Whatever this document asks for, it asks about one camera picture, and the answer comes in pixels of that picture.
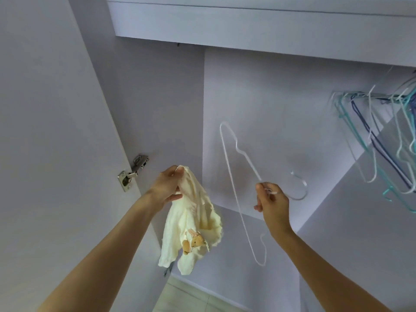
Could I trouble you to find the person's left hand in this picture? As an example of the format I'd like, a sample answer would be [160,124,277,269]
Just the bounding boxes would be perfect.
[147,165,185,212]

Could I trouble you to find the person's right hand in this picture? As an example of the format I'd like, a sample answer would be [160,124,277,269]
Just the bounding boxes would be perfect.
[254,182,294,239]

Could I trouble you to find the cream baby garment with bunny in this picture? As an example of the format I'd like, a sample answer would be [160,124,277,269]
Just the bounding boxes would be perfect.
[158,165,225,276]

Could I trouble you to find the white wire clothes hanger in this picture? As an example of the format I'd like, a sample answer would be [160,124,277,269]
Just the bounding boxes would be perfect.
[219,121,309,267]

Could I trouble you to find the person's right forearm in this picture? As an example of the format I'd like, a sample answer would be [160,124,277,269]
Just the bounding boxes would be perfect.
[268,224,394,312]

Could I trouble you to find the person's left forearm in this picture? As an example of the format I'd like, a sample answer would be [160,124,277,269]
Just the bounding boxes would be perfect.
[37,191,165,312]

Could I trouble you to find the white wardrobe cabinet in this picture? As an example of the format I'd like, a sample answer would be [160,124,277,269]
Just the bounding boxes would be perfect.
[68,0,416,312]

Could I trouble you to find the bunch of coloured hangers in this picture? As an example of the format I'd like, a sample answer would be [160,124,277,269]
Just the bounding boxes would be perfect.
[331,71,416,214]

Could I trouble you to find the white wardrobe door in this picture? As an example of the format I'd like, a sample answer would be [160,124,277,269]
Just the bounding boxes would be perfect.
[0,0,171,312]

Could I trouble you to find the metal closet rod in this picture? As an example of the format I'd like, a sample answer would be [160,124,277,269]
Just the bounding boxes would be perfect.
[351,93,411,100]

